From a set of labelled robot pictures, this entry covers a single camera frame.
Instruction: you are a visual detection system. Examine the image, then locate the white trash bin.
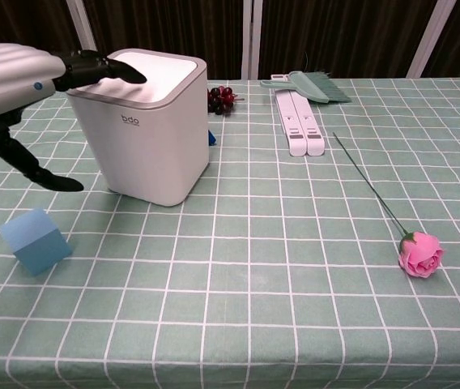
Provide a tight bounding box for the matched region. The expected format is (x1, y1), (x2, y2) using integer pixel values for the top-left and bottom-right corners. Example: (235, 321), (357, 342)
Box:
(64, 48), (211, 207)

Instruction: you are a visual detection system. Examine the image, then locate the light blue foam cube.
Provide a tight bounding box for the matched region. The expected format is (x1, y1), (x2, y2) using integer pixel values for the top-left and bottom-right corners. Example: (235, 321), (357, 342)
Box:
(0, 208), (73, 277)

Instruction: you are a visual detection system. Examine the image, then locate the green white checked tablecloth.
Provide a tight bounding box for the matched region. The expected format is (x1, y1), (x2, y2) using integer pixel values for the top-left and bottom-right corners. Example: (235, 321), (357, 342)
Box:
(0, 76), (460, 389)

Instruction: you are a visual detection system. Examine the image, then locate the dark red artificial grape bunch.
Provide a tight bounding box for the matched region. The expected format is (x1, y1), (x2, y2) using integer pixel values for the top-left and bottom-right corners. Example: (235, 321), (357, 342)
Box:
(207, 84), (245, 117)

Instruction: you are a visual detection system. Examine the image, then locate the white folding laptop stand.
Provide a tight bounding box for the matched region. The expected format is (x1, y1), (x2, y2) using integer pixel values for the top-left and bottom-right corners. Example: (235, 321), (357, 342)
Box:
(270, 74), (326, 157)

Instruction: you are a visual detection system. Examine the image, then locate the green plastic dustpan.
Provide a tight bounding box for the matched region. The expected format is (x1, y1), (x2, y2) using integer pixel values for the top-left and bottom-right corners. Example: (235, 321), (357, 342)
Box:
(259, 71), (330, 104)

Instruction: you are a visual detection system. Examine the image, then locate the green hand brush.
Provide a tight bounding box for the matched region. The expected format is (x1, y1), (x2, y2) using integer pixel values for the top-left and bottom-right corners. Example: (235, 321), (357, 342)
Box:
(305, 70), (353, 104)

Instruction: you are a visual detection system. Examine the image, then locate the pink artificial rose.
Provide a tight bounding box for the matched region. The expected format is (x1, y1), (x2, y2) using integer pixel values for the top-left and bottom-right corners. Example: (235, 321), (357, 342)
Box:
(331, 131), (445, 280)

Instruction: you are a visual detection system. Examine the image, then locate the dark brown curtain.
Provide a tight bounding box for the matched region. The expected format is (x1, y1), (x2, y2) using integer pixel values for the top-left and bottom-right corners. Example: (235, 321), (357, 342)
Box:
(0, 0), (460, 81)

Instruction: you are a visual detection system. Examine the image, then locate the upright white double frame pole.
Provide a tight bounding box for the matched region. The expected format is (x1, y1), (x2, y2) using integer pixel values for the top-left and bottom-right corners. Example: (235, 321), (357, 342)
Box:
(240, 0), (264, 80)

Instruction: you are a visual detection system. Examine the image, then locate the slanted white frame pole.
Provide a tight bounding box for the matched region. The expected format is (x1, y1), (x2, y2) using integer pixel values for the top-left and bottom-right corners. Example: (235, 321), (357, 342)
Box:
(406, 0), (458, 79)
(66, 0), (96, 53)

